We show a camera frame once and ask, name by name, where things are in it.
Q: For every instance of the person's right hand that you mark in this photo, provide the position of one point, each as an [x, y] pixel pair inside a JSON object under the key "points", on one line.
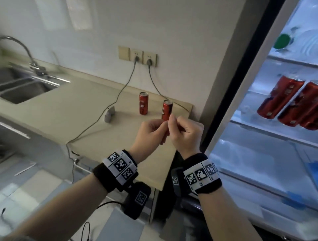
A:
{"points": [[190, 139]]}

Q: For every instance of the beige wall switch plate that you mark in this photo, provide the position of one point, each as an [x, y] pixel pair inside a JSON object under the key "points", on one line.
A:
{"points": [[123, 53]]}

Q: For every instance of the person's left hand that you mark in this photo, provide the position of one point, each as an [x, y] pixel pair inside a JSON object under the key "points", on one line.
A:
{"points": [[145, 137]]}

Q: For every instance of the blue tape strip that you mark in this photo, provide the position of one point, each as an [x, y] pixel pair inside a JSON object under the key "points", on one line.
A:
{"points": [[298, 198]]}

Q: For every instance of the person's left forearm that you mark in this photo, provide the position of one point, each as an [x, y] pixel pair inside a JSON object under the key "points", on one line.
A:
{"points": [[62, 211]]}

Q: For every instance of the grey power adapter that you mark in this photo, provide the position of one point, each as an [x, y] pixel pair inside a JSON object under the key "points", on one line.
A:
{"points": [[109, 115]]}

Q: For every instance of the beige wall socket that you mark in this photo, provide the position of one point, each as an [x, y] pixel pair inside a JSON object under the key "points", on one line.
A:
{"points": [[136, 53], [150, 56]]}

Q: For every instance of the stainless steel sink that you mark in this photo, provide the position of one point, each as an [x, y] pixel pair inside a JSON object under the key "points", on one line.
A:
{"points": [[22, 88]]}

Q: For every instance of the chrome faucet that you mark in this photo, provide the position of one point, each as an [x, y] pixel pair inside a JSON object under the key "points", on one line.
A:
{"points": [[27, 53]]}

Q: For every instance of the clear bottle with green cap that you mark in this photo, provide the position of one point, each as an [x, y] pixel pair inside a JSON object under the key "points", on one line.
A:
{"points": [[295, 41]]}

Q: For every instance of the person's left thumb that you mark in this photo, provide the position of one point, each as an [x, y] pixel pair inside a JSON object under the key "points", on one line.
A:
{"points": [[159, 124]]}

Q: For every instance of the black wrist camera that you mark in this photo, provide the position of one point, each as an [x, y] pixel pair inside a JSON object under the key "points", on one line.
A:
{"points": [[136, 201], [177, 181]]}

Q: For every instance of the open refrigerator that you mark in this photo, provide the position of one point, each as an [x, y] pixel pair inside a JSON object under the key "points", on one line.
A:
{"points": [[260, 154]]}

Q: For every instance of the red soda can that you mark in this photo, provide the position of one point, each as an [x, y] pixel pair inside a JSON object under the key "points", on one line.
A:
{"points": [[311, 121], [298, 105], [143, 103], [167, 109], [280, 96]]}

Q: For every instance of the person's right thumb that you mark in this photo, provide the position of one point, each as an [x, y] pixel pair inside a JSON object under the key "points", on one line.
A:
{"points": [[170, 125]]}

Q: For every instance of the grey plug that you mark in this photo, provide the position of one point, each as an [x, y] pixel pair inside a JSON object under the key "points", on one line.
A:
{"points": [[137, 59], [149, 61]]}

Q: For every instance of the person's right forearm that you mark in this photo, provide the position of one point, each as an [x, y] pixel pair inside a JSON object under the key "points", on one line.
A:
{"points": [[223, 218]]}

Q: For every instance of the black wristband with marker tags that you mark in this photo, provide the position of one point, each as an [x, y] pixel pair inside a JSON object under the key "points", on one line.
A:
{"points": [[202, 175], [119, 168]]}

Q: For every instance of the grey kitchen cabinet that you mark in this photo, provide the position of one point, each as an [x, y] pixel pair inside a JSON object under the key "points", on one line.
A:
{"points": [[37, 154]]}

